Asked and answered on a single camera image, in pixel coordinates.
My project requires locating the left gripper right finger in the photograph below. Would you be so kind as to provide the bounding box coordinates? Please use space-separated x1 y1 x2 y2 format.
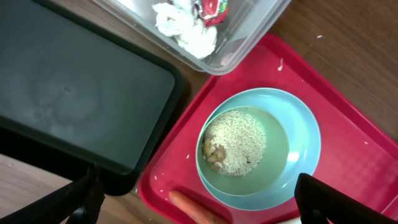
294 173 397 224

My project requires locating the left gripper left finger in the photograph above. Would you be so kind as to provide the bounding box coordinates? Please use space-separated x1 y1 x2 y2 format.
1 167 105 224

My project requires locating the light blue plate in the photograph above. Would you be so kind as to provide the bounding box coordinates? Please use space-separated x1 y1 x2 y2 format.
196 88 321 211

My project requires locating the green bowl with food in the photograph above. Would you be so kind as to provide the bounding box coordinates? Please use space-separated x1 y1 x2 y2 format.
197 106 289 196

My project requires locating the orange carrot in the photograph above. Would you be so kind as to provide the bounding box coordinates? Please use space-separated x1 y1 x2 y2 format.
169 190 228 224

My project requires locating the white napkin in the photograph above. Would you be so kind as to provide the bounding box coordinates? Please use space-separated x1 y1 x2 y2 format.
152 0 217 60

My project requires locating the red snack wrapper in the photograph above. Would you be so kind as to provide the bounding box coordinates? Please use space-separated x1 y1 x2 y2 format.
193 0 229 27

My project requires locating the black plastic tray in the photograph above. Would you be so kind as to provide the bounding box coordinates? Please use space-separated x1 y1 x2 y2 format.
1 0 183 196

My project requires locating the clear plastic bin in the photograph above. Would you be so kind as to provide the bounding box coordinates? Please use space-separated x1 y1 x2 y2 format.
94 0 290 75

